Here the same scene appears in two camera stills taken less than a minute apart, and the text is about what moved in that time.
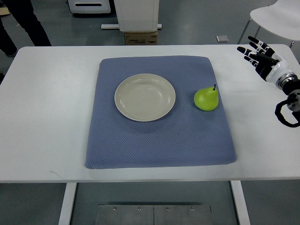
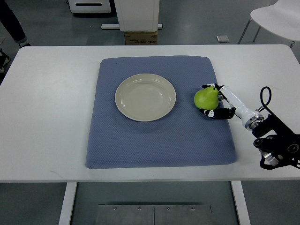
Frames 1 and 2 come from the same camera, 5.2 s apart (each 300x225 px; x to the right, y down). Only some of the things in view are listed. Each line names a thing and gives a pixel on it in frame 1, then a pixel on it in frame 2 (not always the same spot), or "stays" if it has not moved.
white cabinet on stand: (136, 16) stays
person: (23, 10) to (9, 18)
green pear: (206, 99) stays
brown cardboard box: (141, 38) stays
